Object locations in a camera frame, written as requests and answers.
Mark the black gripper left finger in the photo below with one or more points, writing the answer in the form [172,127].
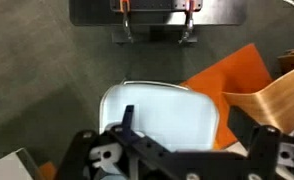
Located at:
[128,120]

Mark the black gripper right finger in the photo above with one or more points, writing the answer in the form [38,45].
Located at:
[240,121]

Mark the bentwood walnut stool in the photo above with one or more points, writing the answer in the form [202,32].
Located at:
[280,100]
[293,61]

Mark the orange black bar clamp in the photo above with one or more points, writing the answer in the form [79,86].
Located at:
[126,23]
[188,23]

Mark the black robot stand platform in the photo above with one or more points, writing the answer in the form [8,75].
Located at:
[220,13]

